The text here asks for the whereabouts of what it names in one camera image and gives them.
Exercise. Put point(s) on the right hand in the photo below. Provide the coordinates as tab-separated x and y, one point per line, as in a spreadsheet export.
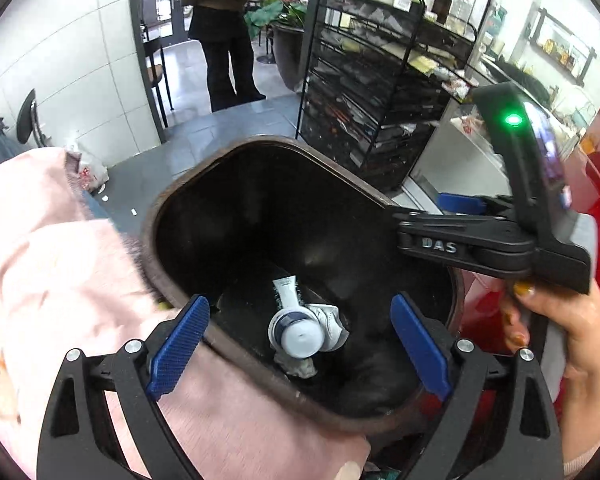
579	316

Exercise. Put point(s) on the black wire rack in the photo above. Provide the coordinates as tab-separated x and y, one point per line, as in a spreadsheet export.
380	75

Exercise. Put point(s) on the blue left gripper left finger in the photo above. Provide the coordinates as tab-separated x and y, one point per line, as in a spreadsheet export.
172	343

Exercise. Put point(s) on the white orange drink bottle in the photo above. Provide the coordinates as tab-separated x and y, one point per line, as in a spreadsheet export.
302	330

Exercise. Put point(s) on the black office chair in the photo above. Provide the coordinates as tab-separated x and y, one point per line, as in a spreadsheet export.
27	124

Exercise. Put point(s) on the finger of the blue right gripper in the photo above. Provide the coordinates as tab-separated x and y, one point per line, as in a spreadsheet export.
461	204

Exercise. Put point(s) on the paper food bag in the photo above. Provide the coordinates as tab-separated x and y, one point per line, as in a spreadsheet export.
93	174

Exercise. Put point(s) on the white tissue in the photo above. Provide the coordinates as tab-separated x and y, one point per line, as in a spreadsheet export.
300	368

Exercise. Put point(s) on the person in dark coat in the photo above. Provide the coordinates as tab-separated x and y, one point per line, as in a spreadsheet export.
220	28

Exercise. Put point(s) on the potted green plant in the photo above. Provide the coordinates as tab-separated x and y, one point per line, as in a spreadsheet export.
285	19

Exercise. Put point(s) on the pink polka dot bedspread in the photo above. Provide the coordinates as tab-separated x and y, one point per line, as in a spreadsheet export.
69	280

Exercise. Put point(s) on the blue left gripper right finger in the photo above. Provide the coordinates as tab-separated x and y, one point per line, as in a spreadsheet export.
425	341

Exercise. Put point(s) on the brown trash bin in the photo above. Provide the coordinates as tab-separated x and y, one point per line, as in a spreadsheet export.
266	208

